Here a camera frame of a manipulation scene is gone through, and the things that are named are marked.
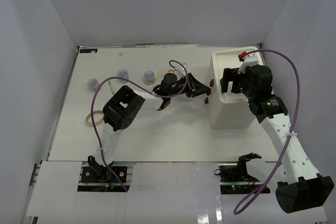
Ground white drawer cabinet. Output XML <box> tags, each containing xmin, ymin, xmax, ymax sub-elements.
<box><xmin>205</xmin><ymin>46</ymin><xmax>257</xmax><ymax>130</ymax></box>

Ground green highlighter pen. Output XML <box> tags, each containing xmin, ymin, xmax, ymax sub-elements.
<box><xmin>108</xmin><ymin>81</ymin><xmax>114</xmax><ymax>95</ymax></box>

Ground paperclip jar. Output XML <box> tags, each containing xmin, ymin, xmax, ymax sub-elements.
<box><xmin>143</xmin><ymin>70</ymin><xmax>155</xmax><ymax>85</ymax></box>
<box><xmin>87</xmin><ymin>78</ymin><xmax>99</xmax><ymax>92</ymax></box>
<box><xmin>117</xmin><ymin>69</ymin><xmax>129</xmax><ymax>83</ymax></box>

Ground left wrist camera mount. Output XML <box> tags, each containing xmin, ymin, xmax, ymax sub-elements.
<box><xmin>176</xmin><ymin>62</ymin><xmax>187</xmax><ymax>76</ymax></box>

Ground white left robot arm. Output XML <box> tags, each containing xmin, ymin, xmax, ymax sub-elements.
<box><xmin>88</xmin><ymin>73</ymin><xmax>211</xmax><ymax>182</ymax></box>

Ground paperclip jar left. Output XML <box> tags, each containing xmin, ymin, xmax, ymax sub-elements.
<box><xmin>87</xmin><ymin>78</ymin><xmax>99</xmax><ymax>92</ymax></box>

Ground paperclip jar right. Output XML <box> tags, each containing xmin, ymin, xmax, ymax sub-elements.
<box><xmin>143</xmin><ymin>70</ymin><xmax>155</xmax><ymax>85</ymax></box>

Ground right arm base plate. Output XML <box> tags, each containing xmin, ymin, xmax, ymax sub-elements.
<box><xmin>214</xmin><ymin>165</ymin><xmax>262</xmax><ymax>195</ymax></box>

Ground purple cable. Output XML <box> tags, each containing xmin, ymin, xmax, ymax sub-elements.
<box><xmin>233</xmin><ymin>49</ymin><xmax>300</xmax><ymax>215</ymax></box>
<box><xmin>91</xmin><ymin>60</ymin><xmax>189</xmax><ymax>193</ymax></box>

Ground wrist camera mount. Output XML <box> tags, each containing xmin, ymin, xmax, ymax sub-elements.
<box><xmin>238</xmin><ymin>51</ymin><xmax>259</xmax><ymax>74</ymax></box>
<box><xmin>176</xmin><ymin>62</ymin><xmax>187</xmax><ymax>76</ymax></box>

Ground dark label sticker left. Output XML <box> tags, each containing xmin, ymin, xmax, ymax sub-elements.
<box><xmin>79</xmin><ymin>48</ymin><xmax>98</xmax><ymax>54</ymax></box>

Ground paperclip jar middle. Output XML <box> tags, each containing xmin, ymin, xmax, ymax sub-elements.
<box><xmin>117</xmin><ymin>69</ymin><xmax>129</xmax><ymax>83</ymax></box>

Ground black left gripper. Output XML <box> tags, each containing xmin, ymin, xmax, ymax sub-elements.
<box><xmin>169</xmin><ymin>73</ymin><xmax>210</xmax><ymax>99</ymax></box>

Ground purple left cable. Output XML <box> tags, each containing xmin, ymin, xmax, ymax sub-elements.
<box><xmin>91</xmin><ymin>60</ymin><xmax>189</xmax><ymax>193</ymax></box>

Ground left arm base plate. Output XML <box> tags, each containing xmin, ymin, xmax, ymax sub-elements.
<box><xmin>80</xmin><ymin>166</ymin><xmax>128</xmax><ymax>183</ymax></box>

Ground brown top drawer handle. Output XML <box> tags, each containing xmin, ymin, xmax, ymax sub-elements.
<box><xmin>209</xmin><ymin>79</ymin><xmax>214</xmax><ymax>87</ymax></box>

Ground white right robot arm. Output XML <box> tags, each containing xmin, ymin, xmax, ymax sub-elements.
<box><xmin>220</xmin><ymin>65</ymin><xmax>334</xmax><ymax>214</ymax></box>

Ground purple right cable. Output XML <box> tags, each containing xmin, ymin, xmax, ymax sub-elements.
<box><xmin>233</xmin><ymin>49</ymin><xmax>300</xmax><ymax>215</ymax></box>

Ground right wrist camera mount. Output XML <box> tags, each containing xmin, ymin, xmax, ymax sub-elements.
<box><xmin>238</xmin><ymin>51</ymin><xmax>259</xmax><ymax>74</ymax></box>

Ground yellow highlighter pen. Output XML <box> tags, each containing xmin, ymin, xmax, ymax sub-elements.
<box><xmin>152</xmin><ymin>68</ymin><xmax>163</xmax><ymax>90</ymax></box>

